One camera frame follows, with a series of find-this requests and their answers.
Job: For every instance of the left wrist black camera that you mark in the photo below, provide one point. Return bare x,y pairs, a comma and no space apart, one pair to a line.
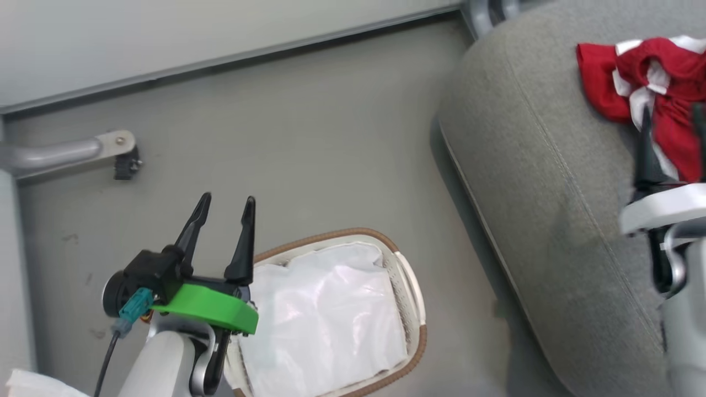
146,270

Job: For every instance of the grey partition foot bar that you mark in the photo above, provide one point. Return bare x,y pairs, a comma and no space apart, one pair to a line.
60,151

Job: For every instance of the woven laundry basket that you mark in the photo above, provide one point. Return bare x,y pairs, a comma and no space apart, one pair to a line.
411,309

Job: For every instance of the black caster wheel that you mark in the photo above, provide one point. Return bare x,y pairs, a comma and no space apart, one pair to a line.
127,164

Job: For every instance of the white fabric piece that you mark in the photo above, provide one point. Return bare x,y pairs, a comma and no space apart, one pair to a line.
38,386

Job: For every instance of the grey fabric sofa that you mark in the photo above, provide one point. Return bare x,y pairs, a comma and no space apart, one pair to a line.
551,165

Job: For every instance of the left wrist teal connector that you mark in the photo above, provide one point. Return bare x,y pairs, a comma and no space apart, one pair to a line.
134,307

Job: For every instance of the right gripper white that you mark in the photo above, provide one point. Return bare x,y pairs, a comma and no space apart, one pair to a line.
662,209

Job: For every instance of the red and white garment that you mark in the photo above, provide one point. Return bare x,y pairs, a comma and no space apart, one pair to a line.
673,82

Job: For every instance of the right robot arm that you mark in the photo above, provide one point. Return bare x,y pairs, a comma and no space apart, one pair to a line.
689,331

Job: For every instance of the grey partition bottom rail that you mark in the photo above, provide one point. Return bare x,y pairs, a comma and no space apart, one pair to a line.
220,60

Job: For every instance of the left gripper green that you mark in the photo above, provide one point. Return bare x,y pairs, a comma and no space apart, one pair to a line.
212,306

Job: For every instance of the grey partition post curved foot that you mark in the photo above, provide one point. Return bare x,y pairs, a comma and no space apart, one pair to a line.
491,11

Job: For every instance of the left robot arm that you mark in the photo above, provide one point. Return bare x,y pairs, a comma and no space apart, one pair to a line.
160,364

